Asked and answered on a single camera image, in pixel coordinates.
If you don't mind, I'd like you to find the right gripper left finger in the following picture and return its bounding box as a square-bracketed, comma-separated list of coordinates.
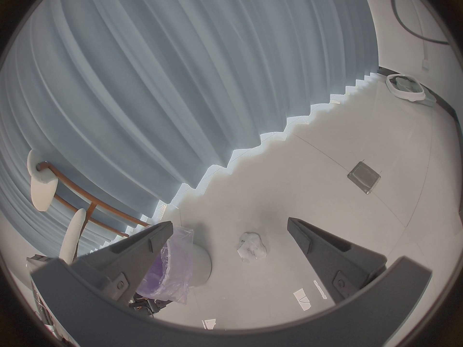
[72, 221, 174, 303]

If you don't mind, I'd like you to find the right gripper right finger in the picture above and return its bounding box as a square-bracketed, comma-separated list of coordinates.
[287, 217, 388, 305]

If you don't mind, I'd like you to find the purple plastic bag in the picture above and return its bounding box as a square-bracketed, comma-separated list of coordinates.
[139, 226, 195, 305]

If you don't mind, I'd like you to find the white trash bin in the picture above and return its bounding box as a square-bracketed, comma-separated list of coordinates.
[188, 244, 212, 287]

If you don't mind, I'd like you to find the crumpled white paper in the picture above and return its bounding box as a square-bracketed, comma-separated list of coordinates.
[237, 232, 267, 263]

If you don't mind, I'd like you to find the white cushioned wooden chair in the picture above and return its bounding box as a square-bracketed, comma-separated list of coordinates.
[27, 148, 152, 264]

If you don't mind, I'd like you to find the pale blue curtain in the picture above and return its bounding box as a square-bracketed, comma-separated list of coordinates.
[0, 0, 379, 261]

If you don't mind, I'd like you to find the black cable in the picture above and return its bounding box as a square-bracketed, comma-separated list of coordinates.
[390, 0, 449, 45]

